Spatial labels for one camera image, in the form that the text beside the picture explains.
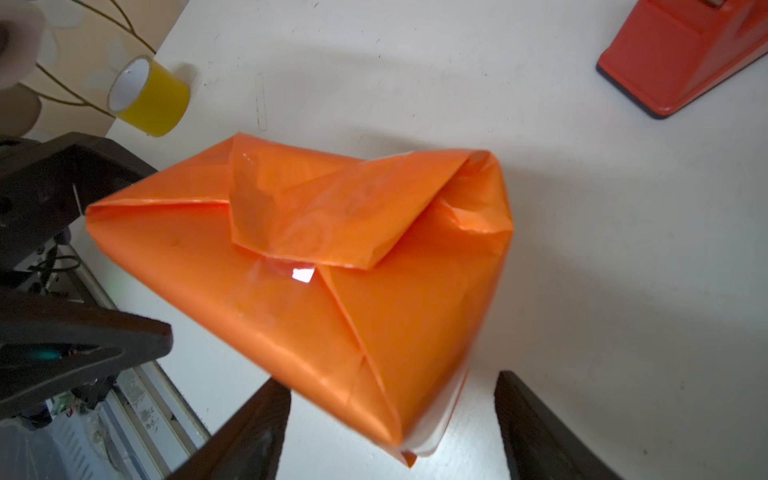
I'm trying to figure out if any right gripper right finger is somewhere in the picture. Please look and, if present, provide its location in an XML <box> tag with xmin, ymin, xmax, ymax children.
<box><xmin>494</xmin><ymin>371</ymin><xmax>620</xmax><ymax>480</ymax></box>

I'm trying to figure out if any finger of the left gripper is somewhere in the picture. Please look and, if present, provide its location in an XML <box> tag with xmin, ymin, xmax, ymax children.
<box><xmin>1</xmin><ymin>132</ymin><xmax>156</xmax><ymax>270</ymax></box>
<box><xmin>1</xmin><ymin>288</ymin><xmax>173</xmax><ymax>419</ymax></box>

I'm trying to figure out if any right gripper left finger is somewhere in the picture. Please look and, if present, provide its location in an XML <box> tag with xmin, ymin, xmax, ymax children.
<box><xmin>169</xmin><ymin>378</ymin><xmax>291</xmax><ymax>480</ymax></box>

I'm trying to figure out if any yellow orange wrapping paper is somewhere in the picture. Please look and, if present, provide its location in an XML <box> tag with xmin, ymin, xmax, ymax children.
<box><xmin>86</xmin><ymin>133</ymin><xmax>514</xmax><ymax>465</ymax></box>

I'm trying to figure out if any red tape dispenser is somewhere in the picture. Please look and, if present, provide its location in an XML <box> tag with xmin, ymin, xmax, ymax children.
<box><xmin>596</xmin><ymin>0</ymin><xmax>767</xmax><ymax>119</ymax></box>

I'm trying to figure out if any aluminium front rail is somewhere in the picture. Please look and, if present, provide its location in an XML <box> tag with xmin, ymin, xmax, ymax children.
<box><xmin>0</xmin><ymin>245</ymin><xmax>212</xmax><ymax>480</ymax></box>

